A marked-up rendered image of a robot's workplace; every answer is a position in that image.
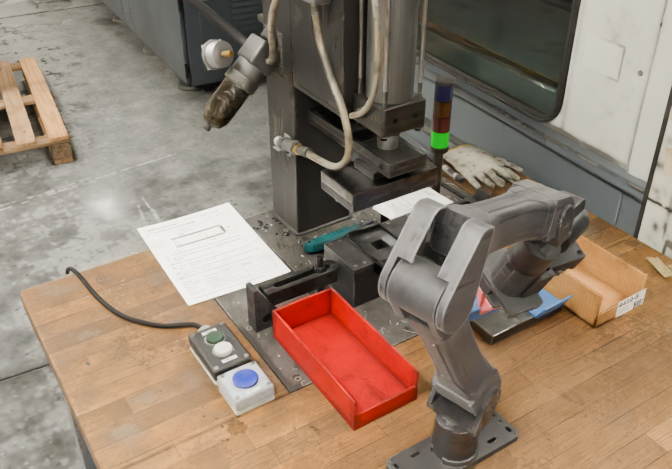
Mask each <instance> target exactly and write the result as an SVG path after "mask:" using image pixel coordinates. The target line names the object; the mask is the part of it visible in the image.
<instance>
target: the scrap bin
mask: <svg viewBox="0 0 672 469"><path fill-rule="evenodd" d="M272 317H273V334H274V338H275V339H276V340H277V341H278V343H279V344H280V345H281V346H282V347H283V348H284V350H285V351H286V352H287V353H288V354H289V355H290V357H291V358H292V359H293V360H294V361H295V363H296V364H297V365H298V366H299V367H300V368H301V370H302V371H303V372H304V373H305V374H306V375H307V377H308V378H309V379H310V380H311V381H312V382H313V384H314V385H315V386H316V387H317V388H318V389H319V391H320V392H321V393H322V394H323V395H324V397H325V398H326V399H327V400H328V401H329V402H330V404H331V405H332V406H333V407H334V408H335V409H336V411H337V412H338V413H339V414H340V415H341V416H342V418H343V419H344V420H345V421H346V422H347V423H348V425H349V426H350V427H351V428H352V429H353V430H354V431H355V430H357V429H359V428H361V427H363V426H365V425H367V424H369V423H371V422H373V421H375V420H377V419H379V418H381V417H383V416H385V415H387V414H388V413H390V412H392V411H394V410H396V409H398V408H400V407H402V406H404V405H406V404H408V403H410V402H412V401H414V400H416V399H417V394H418V381H419V371H418V370H417V369H416V368H415V367H414V366H413V365H412V364H411V363H410V362H409V361H408V360H407V359H406V358H405V357H404V356H403V355H402V354H401V353H400V352H399V351H398V350H397V349H396V348H395V347H393V346H392V345H391V344H390V343H389V342H388V341H387V340H386V339H385V338H384V337H383V336H382V335H381V334H380V333H379V332H378V331H377V330H376V329H375V328H374V327H373V326H372V325H371V324H370V323H369V322H368V321H367V320H365V319H364V318H363V317H362V316H361V315H360V314H359V313H358V312H357V311H356V310H355V309H354V308H353V307H352V306H351V305H350V304H349V303H348V302H347V301H346V300H345V299H344V298H343V297H342V296H341V295H340V294H339V293H337V292H336V291H335V290H334V289H333V288H332V287H330V288H328V289H325V290H323V291H320V292H318V293H315V294H312V295H310V296H307V297H305V298H302V299H300V300H297V301H295V302H292V303H290V304H287V305H284V306H282V307H279V308H277V309H274V310H272Z"/></svg>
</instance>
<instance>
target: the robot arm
mask: <svg viewBox="0 0 672 469"><path fill-rule="evenodd" d="M585 203H586V199H584V198H581V197H578V196H576V195H573V194H571V193H568V192H565V191H563V190H562V191H561V192H560V191H557V190H554V189H552V188H549V187H547V186H544V185H541V184H539V183H536V182H534V181H531V180H528V179H525V180H522V181H518V182H514V183H513V184H512V186H511V187H510V188H509V189H508V191H507V192H506V193H504V194H502V195H500V196H497V197H493V198H490V199H486V200H483V201H479V202H475V203H471V204H465V205H459V204H453V205H447V206H446V205H444V204H442V203H439V202H437V201H435V200H432V199H430V198H428V197H426V198H422V199H420V200H418V201H417V202H416V204H415V205H414V207H413V209H412V211H411V213H410V215H409V217H408V219H407V221H406V223H405V225H404V227H403V229H402V231H401V233H400V235H399V237H398V239H397V241H396V243H395V245H394V247H393V249H392V251H391V253H390V255H389V257H388V259H387V261H386V263H385V265H384V267H383V269H382V271H381V274H380V277H379V281H378V293H379V295H380V297H381V298H383V299H385V300H386V301H388V302H389V303H390V304H391V306H392V308H393V310H394V312H395V314H397V315H399V316H400V317H402V318H404V319H406V320H407V321H408V323H409V324H410V325H411V327H412V328H413V329H415V330H416V332H417V333H418V335H419V336H420V338H421V340H422V342H423V344H424V346H425V348H426V350H427V352H428V354H429V356H430V358H431V360H432V362H433V364H434V366H435V369H436V371H435V373H434V376H433V378H432V381H431V384H433V388H432V390H431V392H430V395H429V397H428V400H427V403H426V406H427V407H429V408H430V409H432V410H433V411H435V421H434V431H433V433H432V435H431V436H429V437H427V438H426V439H424V440H422V441H420V442H418V443H416V444H414V445H412V446H411V447H409V448H407V449H405V450H403V451H401V452H399V453H398V454H396V455H394V456H392V457H390V458H388V459H387V461H386V469H470V468H471V467H473V466H475V465H477V464H478V463H480V462H482V461H483V460H485V459H487V458H489V457H490V456H492V455H494V454H495V453H497V452H499V451H501V450H502V449H504V448H506V447H508V446H509V445H511V444H513V443H514V442H516V441H517V440H518V436H519V432H518V430H517V429H516V428H514V427H513V426H512V425H511V424H510V423H509V422H508V421H507V420H506V419H505V418H504V417H502V416H501V415H500V414H499V413H498V412H497V411H496V410H495V408H496V406H497V404H498V401H499V399H500V396H501V385H502V380H501V377H500V374H499V371H498V369H497V368H496V367H494V366H492V365H490V364H489V362H488V361H487V359H486V358H485V357H484V356H483V355H482V353H481V351H480V349H479V346H478V344H477V341H476V338H475V336H474V333H473V331H472V328H471V325H470V322H469V318H468V317H469V315H470V313H471V311H472V309H473V306H474V303H475V300H476V296H477V301H478V308H480V307H481V310H480V315H483V314H486V313H488V312H490V311H492V310H495V309H498V308H500V307H503V309H504V310H505V312H506V314H507V315H506V318H507V319H511V318H514V317H516V316H518V315H519V314H520V313H523V312H528V311H532V310H535V309H537V308H539V307H540V306H541V305H542V304H543V300H542V298H541V297H540V295H539V294H538V293H539V292H540V291H541V290H542V289H543V288H544V287H545V286H546V285H547V283H548V282H549V281H550V280H551V279H552V278H553V277H554V276H559V275H560V274H562V273H563V272H564V271H566V270H567V269H568V268H569V269H574V268H575V267H576V266H577V265H578V264H579V263H580V262H581V261H582V260H583V259H584V258H585V257H586V255H585V254H584V252H583V251H582V249H581V248H580V246H579V245H578V244H577V242H576V240H577V239H578V238H579V237H580V236H581V235H582V234H583V233H584V232H585V231H586V230H587V229H588V227H589V224H590V219H589V216H588V213H587V212H586V210H585ZM433 220H434V222H433ZM432 222H433V226H432V231H431V236H430V246H431V248H432V249H433V250H434V251H436V252H438V253H440V254H442V255H444V256H446V259H445V261H444V263H443V265H442V267H441V266H439V265H437V264H434V263H432V262H430V261H428V260H426V259H424V258H422V254H423V250H424V246H425V241H426V237H427V233H428V230H429V228H430V226H431V224H432ZM510 245H511V247H510V248H509V249H508V248H505V247H507V246H510ZM502 248H503V249H502Z"/></svg>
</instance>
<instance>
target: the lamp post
mask: <svg viewBox="0 0 672 469"><path fill-rule="evenodd" d="M435 84H437V85H439V86H451V85H453V84H454V80H453V79H452V78H450V77H438V78H436V80H435ZM448 150H449V145H448V147H447V148H443V149H437V148H434V147H432V146H431V145H430V151H431V152H432V153H434V159H433V164H434V165H436V166H437V167H438V171H437V183H436V185H433V186H431V189H433V190H434V191H436V192H437V193H439V194H440V187H441V176H442V164H443V154H445V153H447V152H448Z"/></svg>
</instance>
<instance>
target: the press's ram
mask: <svg viewBox="0 0 672 469"><path fill-rule="evenodd" d="M308 116H309V117H308V118H309V123H310V124H312V125H313V126H314V127H316V128H317V129H319V130H320V131H322V132H323V133H324V134H326V135H327V136H329V137H330V138H331V139H333V140H334V141H336V142H337V143H339V144H340V145H341V146H343V147H344V148H345V137H344V130H343V125H342V121H341V117H340V116H338V115H337V114H335V113H334V112H332V111H331V110H329V109H328V108H326V107H324V106H323V107H319V108H315V109H309V110H308ZM349 119H350V118H349ZM350 124H351V129H352V136H353V154H354V155H356V156H357V157H358V158H357V159H354V161H351V162H349V164H348V165H347V166H346V167H345V168H343V169H341V170H338V171H334V170H330V169H325V170H321V188H322V189H323V190H324V191H325V192H327V193H328V194H329V195H330V196H332V197H333V198H334V199H335V201H336V202H339V203H340V204H341V205H343V206H344V207H345V208H346V209H348V210H349V211H350V212H351V213H355V212H358V211H361V210H364V209H367V208H369V207H372V206H375V205H378V204H381V203H384V202H387V201H390V200H393V199H396V198H398V197H401V196H404V195H407V194H410V193H413V192H416V191H419V190H422V189H425V188H427V187H430V186H433V185H436V183H437V171H438V167H437V166H436V165H434V164H432V163H431V162H429V161H428V160H427V152H425V151H423V150H422V149H420V148H419V147H417V146H415V145H414V144H412V143H411V142H409V141H407V140H406V139H404V138H403V137H401V136H399V135H400V133H398V134H395V135H391V136H390V138H388V139H387V141H380V138H378V137H377V134H375V133H374V132H372V131H371V130H369V129H368V128H366V127H364V126H363V125H362V126H357V125H356V123H355V122H354V121H353V119H350Z"/></svg>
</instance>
